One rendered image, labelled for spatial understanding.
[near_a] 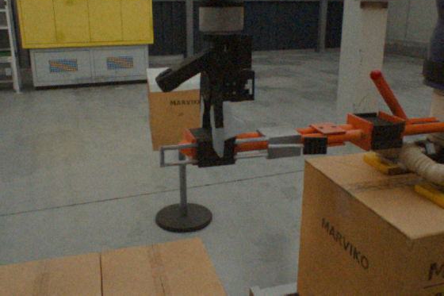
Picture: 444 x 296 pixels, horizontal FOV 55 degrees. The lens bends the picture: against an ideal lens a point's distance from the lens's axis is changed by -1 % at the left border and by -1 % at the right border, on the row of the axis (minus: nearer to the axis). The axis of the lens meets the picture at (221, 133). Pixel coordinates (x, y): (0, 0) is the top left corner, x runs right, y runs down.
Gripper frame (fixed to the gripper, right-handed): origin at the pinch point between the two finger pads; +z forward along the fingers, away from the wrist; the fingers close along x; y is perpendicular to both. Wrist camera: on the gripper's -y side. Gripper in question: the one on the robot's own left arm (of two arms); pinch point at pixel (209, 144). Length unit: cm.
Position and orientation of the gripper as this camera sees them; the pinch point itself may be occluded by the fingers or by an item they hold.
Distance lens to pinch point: 80.1
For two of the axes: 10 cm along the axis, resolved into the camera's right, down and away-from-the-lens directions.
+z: 0.0, 9.6, 2.9
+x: -2.8, -2.8, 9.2
